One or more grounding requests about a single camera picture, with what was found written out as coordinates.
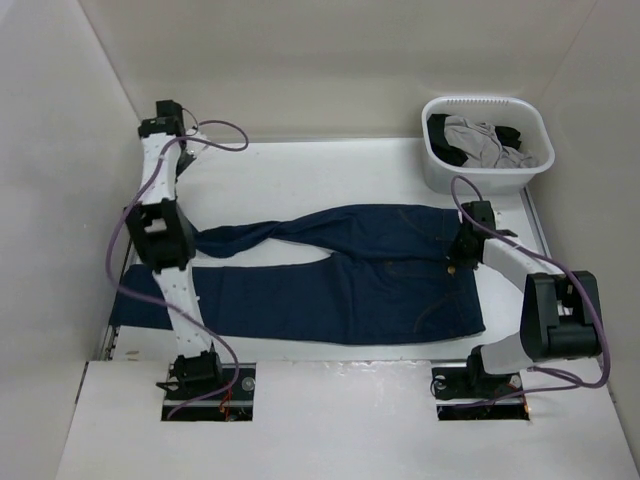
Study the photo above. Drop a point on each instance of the white plastic laundry basket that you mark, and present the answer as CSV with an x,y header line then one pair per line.
x,y
495,110

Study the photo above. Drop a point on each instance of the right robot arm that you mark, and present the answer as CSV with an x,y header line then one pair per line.
x,y
560,317

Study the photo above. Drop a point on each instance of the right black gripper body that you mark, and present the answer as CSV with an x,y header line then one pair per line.
x,y
459,245

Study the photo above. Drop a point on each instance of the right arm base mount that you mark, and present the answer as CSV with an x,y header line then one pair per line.
x,y
460,397

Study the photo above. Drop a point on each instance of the grey garment in basket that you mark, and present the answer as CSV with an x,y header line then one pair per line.
x,y
480,145

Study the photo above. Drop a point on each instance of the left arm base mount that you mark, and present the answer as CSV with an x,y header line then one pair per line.
x,y
234,405

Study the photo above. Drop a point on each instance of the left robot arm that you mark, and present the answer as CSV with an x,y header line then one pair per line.
x,y
164,242

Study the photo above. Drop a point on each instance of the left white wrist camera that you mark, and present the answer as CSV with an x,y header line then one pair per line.
x,y
197,142

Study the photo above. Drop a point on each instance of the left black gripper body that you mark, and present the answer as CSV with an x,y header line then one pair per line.
x,y
183,161

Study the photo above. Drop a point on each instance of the black garment in basket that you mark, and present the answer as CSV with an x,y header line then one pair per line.
x,y
440,140

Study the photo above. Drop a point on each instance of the dark blue denim trousers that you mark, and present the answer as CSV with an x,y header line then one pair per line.
x,y
386,279

